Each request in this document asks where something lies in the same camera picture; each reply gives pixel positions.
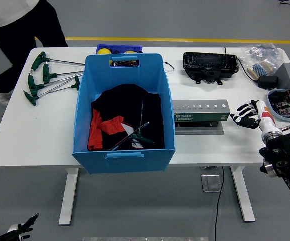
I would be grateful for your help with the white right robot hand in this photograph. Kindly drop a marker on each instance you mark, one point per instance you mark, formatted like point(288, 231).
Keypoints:
point(264, 114)

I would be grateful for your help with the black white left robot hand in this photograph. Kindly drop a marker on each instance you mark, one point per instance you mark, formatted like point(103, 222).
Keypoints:
point(14, 232)

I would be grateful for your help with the grey green hex key holder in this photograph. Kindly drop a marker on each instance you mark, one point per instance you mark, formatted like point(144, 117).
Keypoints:
point(200, 116)

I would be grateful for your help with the large blue plastic storage box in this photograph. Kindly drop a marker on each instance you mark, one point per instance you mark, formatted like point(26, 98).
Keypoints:
point(147, 75)

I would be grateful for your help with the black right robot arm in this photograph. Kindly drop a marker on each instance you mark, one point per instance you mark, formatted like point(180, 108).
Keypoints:
point(283, 155)

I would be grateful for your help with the light blue bowl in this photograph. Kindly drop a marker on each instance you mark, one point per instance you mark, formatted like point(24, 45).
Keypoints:
point(272, 95)

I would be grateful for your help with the dark electronic parts pile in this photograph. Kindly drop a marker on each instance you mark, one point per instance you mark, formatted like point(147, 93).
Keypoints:
point(285, 105)

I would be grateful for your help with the black power adapter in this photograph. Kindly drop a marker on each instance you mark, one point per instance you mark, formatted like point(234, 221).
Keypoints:
point(268, 82)

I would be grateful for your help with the grey foam block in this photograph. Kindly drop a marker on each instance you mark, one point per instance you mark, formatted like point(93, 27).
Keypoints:
point(284, 75)

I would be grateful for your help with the tan resistor tape strip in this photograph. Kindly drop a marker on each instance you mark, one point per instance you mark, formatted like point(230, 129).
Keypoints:
point(259, 70)

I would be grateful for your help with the clear plastic parts bag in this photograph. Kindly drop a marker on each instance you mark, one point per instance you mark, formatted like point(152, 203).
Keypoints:
point(260, 54)

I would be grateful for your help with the white table leg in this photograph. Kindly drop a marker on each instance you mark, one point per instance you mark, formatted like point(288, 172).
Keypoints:
point(68, 200)
point(242, 198)

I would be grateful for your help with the black plastic tray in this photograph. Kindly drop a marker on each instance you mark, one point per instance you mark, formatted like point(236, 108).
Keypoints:
point(210, 62)

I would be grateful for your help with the metal floor plate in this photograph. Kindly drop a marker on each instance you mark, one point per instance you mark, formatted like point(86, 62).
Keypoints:
point(211, 182)

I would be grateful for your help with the black and red cloth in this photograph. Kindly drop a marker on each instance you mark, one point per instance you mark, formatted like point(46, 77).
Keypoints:
point(125, 105)

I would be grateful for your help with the yellow round object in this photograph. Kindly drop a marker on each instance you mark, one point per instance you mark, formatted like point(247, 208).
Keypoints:
point(130, 52)
point(103, 51)

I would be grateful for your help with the small dark blue bin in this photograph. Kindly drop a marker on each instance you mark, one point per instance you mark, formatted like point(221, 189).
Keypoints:
point(120, 47)

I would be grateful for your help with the person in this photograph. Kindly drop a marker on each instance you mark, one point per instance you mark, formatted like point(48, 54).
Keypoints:
point(22, 37)

